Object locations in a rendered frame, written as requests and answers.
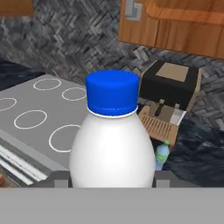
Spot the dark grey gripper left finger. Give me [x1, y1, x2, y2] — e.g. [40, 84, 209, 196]
[32, 171, 73, 189]

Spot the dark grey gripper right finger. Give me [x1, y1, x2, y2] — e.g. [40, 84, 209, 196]
[152, 170, 191, 189]

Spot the white bottle with blue cap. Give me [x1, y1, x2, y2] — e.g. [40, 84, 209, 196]
[68, 69, 157, 189]

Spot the wooden cupboard door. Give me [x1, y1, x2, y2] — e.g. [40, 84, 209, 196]
[117, 0, 224, 60]

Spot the clear bottle with green cap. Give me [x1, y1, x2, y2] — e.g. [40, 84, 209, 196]
[154, 140, 172, 172]

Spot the grey hob with white rings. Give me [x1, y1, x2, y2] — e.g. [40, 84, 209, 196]
[0, 73, 88, 187]

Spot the black and tan coffee machine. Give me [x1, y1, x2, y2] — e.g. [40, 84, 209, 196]
[137, 59, 203, 147]

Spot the wooden cupboard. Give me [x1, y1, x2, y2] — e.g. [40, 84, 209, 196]
[0, 0, 35, 18]

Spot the grey cupboard handle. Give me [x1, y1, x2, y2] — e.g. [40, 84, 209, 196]
[125, 0, 144, 22]

